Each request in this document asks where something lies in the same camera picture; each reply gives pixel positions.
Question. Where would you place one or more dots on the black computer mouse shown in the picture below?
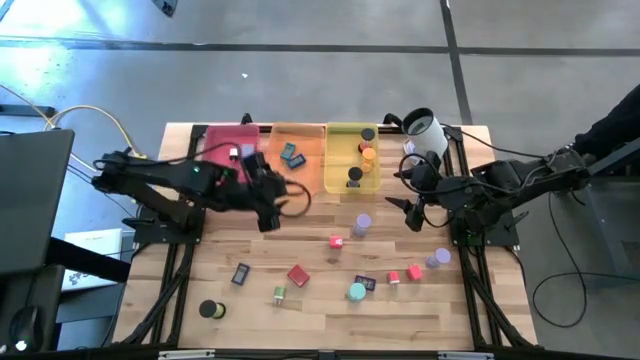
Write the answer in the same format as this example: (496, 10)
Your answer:
(25, 327)

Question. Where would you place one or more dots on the grey metal stand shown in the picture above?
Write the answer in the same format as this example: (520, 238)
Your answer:
(610, 215)

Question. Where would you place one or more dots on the small red wall charger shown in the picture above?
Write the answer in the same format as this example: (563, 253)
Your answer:
(393, 277)

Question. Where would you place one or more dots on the yellow plastic bin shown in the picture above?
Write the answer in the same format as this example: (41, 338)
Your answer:
(340, 150)

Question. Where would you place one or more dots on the lavender cube charger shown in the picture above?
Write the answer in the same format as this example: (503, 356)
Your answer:
(248, 148)

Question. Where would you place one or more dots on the dark object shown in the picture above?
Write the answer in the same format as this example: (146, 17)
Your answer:
(165, 6)

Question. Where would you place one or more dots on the white wall charger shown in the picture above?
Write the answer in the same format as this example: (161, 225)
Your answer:
(233, 152)

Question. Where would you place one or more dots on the light blue digital clock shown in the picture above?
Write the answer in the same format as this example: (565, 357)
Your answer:
(287, 150)

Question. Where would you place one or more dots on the white paper booklet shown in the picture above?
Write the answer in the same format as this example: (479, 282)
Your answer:
(97, 239)

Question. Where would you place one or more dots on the pink plastic bin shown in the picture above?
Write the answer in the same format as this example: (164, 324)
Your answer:
(220, 135)

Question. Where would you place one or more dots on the green wall charger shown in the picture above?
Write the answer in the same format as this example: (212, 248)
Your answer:
(279, 293)

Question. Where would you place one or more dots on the black-capped yellow sand timer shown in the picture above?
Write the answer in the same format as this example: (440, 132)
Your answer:
(210, 309)

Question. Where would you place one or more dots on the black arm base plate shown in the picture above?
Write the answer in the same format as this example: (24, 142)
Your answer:
(502, 234)
(145, 235)

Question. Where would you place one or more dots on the navy digital clock grey screen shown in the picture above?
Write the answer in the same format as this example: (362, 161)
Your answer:
(240, 274)

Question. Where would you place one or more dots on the black-capped red sand timer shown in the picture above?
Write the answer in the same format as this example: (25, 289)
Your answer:
(368, 134)

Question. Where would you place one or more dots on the teal sand timer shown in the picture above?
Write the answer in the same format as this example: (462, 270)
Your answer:
(358, 292)

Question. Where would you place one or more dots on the person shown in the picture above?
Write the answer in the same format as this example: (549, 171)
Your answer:
(615, 130)

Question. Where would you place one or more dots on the lavender sand timer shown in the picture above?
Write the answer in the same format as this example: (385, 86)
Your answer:
(362, 225)
(438, 257)

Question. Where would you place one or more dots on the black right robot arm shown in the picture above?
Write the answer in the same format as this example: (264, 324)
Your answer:
(520, 175)

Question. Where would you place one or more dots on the silver metal bracket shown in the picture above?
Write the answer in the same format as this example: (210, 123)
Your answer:
(465, 356)
(185, 355)

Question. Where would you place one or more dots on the black monitor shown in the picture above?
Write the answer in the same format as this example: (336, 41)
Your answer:
(30, 200)

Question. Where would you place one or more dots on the orange sand timer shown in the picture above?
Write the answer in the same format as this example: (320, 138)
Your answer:
(369, 155)

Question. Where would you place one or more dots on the indigo digital clock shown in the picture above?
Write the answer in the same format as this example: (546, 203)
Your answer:
(369, 281)

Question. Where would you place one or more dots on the white cup with black rim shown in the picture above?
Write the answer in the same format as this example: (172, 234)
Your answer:
(430, 137)

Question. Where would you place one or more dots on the black stand bar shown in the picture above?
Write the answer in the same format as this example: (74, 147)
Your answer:
(85, 257)

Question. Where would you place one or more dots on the orange plastic bin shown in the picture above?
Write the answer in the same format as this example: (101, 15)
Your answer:
(310, 140)

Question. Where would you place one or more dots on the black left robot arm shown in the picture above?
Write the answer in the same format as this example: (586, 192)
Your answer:
(160, 175)

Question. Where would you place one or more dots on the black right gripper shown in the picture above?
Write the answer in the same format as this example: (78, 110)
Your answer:
(440, 190)

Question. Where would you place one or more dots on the dark blue digital clock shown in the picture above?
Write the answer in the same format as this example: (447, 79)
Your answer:
(297, 161)

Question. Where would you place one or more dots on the red cube charger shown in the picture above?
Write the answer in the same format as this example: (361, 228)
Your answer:
(298, 275)

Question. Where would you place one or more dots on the pink wall charger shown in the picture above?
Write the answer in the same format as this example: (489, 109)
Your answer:
(336, 242)

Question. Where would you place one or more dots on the black-capped blue sand timer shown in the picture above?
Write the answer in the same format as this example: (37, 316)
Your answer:
(355, 173)

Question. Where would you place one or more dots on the black aluminium table frame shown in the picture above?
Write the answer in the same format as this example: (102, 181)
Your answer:
(250, 356)

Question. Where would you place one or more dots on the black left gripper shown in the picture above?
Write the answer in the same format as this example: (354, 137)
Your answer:
(252, 190)

